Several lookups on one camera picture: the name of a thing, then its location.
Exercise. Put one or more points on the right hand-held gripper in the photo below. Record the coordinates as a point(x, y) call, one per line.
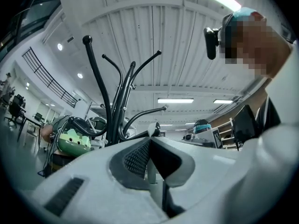
point(217, 137)

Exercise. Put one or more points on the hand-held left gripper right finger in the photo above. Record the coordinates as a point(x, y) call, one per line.
point(170, 164)

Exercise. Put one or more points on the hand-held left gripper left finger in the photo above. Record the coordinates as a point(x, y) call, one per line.
point(134, 162)

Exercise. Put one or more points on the black metal coat stand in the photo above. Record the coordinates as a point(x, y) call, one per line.
point(115, 125)

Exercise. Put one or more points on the wooden shelf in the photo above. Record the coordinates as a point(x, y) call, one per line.
point(226, 132)

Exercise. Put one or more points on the black monitor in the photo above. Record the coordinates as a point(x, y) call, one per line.
point(244, 125)

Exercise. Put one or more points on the short ceiling tube lamp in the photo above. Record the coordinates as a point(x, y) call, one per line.
point(223, 101)

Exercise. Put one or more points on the long ceiling tube lamp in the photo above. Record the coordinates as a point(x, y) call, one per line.
point(175, 100)

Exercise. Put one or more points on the person's white shirt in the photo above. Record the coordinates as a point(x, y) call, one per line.
point(271, 162)

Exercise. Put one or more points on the brown round bag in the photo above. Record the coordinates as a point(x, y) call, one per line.
point(46, 134)

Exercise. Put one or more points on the person's head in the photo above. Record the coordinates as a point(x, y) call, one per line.
point(257, 50)

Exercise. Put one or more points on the round ceiling light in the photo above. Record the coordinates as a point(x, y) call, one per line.
point(80, 75)
point(60, 46)

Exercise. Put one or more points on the white office desk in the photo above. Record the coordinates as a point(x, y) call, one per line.
point(30, 122)

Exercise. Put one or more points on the black balcony railing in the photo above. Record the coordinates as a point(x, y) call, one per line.
point(46, 78)

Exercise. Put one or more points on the black office chair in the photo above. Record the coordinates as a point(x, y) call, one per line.
point(14, 109)

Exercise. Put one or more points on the black head camera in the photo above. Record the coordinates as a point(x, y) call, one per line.
point(211, 43)

